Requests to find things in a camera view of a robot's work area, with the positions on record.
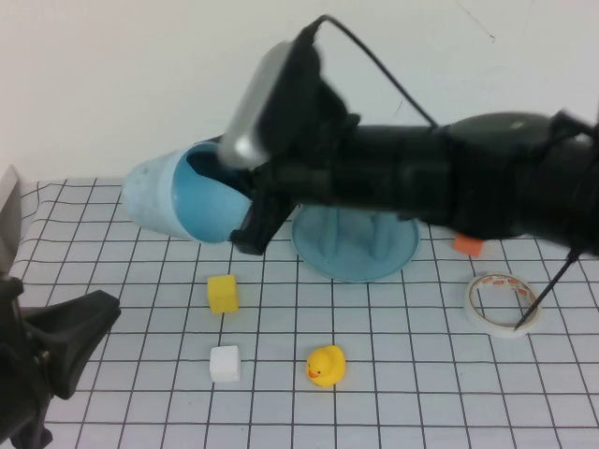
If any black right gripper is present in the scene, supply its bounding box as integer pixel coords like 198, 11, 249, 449
185, 26, 362, 256

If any white tape roll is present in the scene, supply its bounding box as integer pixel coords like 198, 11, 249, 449
463, 272, 545, 339

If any white cube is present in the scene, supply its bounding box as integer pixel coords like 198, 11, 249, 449
209, 344, 243, 384

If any black right camera cable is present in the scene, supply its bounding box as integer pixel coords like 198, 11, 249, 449
299, 13, 441, 130

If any blue cup stand with pegs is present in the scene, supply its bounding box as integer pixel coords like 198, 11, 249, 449
290, 205, 421, 283

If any yellow rubber duck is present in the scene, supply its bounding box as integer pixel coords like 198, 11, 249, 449
305, 344, 347, 387

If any orange cube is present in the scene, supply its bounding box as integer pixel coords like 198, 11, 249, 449
452, 235, 486, 258

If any yellow cube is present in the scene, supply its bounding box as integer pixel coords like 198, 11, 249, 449
207, 274, 241, 314

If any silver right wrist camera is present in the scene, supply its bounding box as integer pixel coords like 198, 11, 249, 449
217, 40, 295, 168

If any grey panel at table edge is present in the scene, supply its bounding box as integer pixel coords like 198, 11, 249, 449
0, 164, 23, 282

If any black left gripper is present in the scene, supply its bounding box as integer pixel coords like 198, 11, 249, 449
0, 275, 123, 449

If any black cable tie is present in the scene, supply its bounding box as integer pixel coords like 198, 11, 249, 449
513, 246, 584, 332

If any light blue plastic cup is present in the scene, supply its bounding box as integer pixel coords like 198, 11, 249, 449
121, 142, 256, 244

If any grid-patterned tablecloth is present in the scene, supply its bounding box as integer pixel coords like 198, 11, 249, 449
0, 170, 599, 449

